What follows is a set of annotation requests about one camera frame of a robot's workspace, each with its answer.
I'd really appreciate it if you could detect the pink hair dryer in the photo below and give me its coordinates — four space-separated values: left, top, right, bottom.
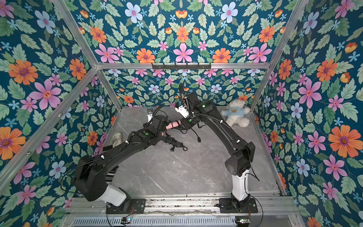
162 121 181 134

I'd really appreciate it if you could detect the black cord of pink dryer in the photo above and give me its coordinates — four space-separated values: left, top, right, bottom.
175 124 202 143

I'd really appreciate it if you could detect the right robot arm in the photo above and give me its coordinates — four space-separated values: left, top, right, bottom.
176 93 255 202

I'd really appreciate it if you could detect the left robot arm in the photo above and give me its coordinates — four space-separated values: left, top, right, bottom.
72 115 183 212

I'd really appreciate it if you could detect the rolled beige cloth bundle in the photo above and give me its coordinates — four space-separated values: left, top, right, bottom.
112 132 123 148

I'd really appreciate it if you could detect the white teddy bear blue shirt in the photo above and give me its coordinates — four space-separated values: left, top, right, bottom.
221 99 251 128

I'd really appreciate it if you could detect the small green circuit board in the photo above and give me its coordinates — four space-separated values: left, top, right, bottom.
121 217 132 225

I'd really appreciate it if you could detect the white slotted vent strip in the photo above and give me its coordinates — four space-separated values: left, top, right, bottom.
72 216 237 227

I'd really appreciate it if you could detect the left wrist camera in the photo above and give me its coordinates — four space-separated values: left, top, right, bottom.
147 108 154 122

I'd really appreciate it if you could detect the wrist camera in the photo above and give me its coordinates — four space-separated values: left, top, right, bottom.
147 108 154 122
175 103 189 118

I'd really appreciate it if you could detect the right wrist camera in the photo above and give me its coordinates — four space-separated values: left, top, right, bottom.
175 103 189 118

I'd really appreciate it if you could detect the black hook rail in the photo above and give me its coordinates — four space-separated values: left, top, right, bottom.
151 63 212 71

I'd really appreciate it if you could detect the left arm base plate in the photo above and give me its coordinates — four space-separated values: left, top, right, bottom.
106 199 146 215

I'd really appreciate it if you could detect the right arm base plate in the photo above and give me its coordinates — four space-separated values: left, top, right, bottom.
215 197 258 214

